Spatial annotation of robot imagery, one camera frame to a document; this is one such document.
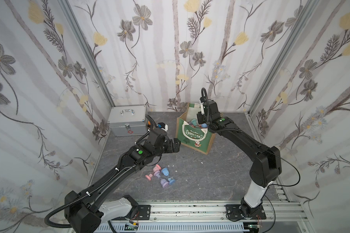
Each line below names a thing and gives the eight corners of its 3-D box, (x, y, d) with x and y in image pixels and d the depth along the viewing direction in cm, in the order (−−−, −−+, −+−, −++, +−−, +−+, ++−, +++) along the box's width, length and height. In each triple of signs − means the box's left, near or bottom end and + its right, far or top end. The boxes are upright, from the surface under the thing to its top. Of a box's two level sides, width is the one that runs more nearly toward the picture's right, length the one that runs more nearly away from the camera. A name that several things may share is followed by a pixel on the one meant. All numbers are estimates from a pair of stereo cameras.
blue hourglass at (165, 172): (170, 186, 84) (170, 184, 82) (160, 171, 90) (160, 169, 88) (176, 182, 86) (176, 180, 84) (166, 167, 92) (166, 165, 90)
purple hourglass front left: (164, 189, 83) (164, 187, 81) (153, 174, 88) (152, 173, 86) (169, 184, 84) (169, 183, 82) (158, 170, 90) (158, 169, 88)
